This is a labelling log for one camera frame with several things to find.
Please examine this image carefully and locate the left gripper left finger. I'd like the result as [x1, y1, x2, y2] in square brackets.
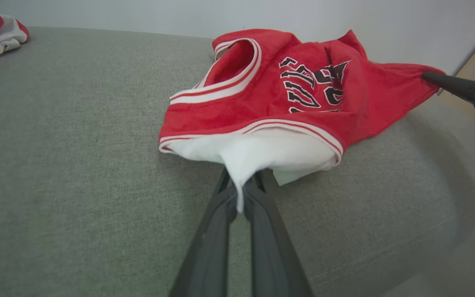
[167, 167, 238, 297]

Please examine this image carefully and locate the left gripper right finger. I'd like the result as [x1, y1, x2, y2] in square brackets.
[243, 168, 315, 297]

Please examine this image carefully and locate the red white basketball jersey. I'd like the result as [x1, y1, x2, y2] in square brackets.
[158, 28, 446, 213]

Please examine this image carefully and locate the grey fabric sofa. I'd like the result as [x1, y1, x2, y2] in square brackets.
[0, 27, 475, 297]

